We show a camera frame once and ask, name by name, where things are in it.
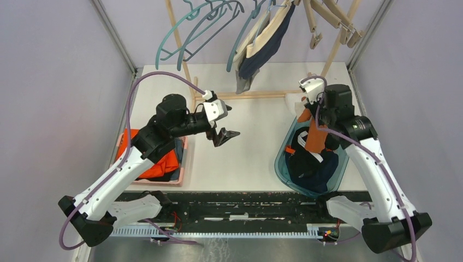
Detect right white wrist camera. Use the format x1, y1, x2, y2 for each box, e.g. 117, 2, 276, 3
299, 75, 327, 104

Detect brown orange underwear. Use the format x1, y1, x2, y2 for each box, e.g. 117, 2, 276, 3
297, 109, 328, 153

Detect wooden clip hangers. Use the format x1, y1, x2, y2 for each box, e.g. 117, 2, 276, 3
292, 0, 365, 50

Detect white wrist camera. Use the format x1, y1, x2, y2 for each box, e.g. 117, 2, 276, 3
202, 90, 233, 122
299, 75, 327, 104

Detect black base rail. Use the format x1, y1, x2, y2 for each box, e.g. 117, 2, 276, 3
119, 192, 373, 234

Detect black white-band underwear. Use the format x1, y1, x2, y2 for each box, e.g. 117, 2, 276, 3
285, 128, 339, 182

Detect purple cable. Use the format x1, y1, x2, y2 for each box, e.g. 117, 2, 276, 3
301, 75, 417, 262
58, 71, 209, 251

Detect white cable duct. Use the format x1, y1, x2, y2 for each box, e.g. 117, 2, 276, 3
110, 223, 331, 240

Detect grey underwear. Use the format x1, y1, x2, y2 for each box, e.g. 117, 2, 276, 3
232, 14, 265, 94

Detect orange garment in basket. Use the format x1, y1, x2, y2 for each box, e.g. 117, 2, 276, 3
116, 129, 180, 182

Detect navy cream-band underwear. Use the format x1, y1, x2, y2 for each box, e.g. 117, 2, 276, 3
247, 3, 295, 69

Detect teal clip hanger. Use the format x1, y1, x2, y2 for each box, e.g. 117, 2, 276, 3
155, 1, 205, 69
176, 0, 245, 70
226, 1, 276, 73

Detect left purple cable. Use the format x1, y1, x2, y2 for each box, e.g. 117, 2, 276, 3
58, 71, 209, 251

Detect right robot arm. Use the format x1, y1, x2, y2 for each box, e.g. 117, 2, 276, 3
300, 80, 432, 260

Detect pink laundry basket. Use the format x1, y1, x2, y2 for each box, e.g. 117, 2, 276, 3
133, 136, 188, 187

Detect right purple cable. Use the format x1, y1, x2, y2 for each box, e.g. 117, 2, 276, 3
301, 75, 417, 262

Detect navy orange-band underwear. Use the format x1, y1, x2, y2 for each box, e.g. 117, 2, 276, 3
284, 147, 339, 194

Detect wooden clothes rack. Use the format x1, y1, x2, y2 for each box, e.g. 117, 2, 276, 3
164, 0, 364, 109

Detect light blue hanger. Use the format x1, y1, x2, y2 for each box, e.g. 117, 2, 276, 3
247, 1, 292, 54

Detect black garment in tub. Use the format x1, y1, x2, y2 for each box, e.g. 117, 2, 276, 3
324, 134, 340, 151

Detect teal plastic tub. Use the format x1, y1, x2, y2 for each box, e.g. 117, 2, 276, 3
274, 119, 349, 198

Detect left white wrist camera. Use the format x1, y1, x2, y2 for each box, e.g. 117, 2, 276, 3
202, 90, 233, 122

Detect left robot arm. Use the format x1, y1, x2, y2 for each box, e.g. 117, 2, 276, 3
58, 91, 240, 247

